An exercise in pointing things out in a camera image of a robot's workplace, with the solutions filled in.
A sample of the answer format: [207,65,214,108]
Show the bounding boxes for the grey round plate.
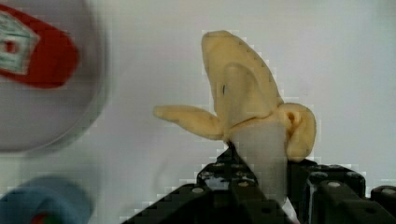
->
[0,0,107,152]

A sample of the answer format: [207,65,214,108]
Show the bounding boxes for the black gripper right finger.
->
[288,160,396,224]

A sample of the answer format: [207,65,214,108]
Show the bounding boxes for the blue bowl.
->
[1,175,92,224]

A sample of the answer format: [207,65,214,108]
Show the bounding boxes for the red plush ketchup bottle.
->
[0,5,79,89]

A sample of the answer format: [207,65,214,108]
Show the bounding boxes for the yellow plush peeled banana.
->
[153,31,317,204]

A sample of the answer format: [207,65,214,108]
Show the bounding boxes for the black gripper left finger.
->
[122,143,292,224]

